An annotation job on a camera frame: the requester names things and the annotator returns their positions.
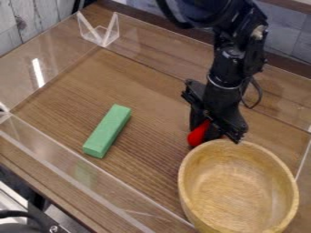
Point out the black clamp bracket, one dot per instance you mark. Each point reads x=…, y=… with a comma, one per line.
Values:
x=43, y=221

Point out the red plush fruit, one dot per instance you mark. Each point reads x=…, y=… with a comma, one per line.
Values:
x=195, y=137

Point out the wooden bowl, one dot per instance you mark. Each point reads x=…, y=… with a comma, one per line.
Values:
x=236, y=189

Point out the clear acrylic enclosure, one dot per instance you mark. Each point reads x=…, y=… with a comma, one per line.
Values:
x=59, y=84

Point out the clear acrylic corner bracket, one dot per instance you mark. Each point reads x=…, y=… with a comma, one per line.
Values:
x=99, y=35

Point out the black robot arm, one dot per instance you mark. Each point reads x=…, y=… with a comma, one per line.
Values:
x=239, y=25

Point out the green rectangular block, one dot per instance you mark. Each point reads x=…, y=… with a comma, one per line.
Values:
x=107, y=130

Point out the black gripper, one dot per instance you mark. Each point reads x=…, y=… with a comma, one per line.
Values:
x=215, y=107

